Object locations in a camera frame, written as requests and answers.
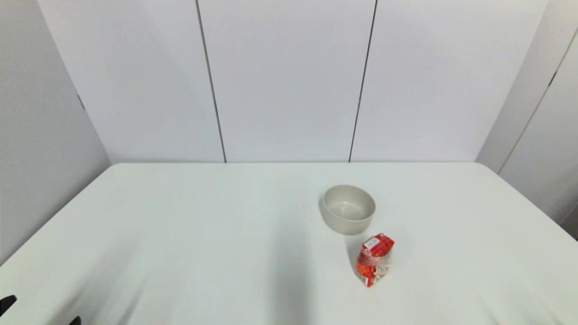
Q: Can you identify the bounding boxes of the beige ceramic bowl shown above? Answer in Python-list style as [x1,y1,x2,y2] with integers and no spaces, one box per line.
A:
[322,185,377,236]

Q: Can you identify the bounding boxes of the red milk carton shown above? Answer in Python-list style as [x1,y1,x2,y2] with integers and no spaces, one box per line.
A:
[355,233,395,288]

